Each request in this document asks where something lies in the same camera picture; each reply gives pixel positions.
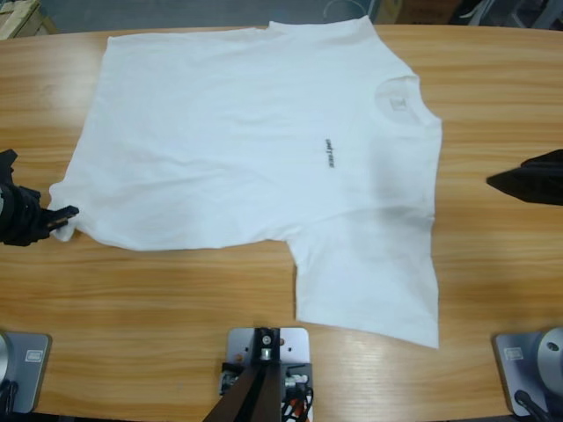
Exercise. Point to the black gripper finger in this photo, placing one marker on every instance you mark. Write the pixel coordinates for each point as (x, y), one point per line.
(536, 184)

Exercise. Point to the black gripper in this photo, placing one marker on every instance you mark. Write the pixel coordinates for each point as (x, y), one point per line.
(22, 215)

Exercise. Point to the white t-shirt with black print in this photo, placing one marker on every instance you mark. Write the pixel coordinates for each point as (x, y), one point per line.
(220, 132)

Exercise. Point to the silver arm base disc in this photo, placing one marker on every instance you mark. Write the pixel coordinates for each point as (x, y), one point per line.
(552, 356)
(3, 356)

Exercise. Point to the pale cardboard box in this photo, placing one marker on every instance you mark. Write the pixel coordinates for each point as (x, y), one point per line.
(22, 17)

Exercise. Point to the brown cardboard box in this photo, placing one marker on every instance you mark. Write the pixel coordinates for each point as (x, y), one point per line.
(418, 11)

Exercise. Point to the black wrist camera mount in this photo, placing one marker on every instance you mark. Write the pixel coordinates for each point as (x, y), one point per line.
(8, 162)

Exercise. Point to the grey base plate label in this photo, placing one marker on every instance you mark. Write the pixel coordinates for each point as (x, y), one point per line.
(514, 353)
(34, 354)

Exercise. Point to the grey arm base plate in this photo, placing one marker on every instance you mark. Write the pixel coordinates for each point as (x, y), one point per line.
(510, 373)
(31, 378)

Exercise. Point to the grey metal frame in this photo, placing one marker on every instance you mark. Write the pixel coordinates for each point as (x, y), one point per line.
(506, 13)

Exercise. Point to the dark camera post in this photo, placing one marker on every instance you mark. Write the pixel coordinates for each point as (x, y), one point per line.
(246, 395)

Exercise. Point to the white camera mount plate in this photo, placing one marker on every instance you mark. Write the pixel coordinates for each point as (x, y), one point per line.
(294, 347)

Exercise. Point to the black post clamp bracket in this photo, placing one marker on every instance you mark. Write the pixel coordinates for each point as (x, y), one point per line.
(301, 367)

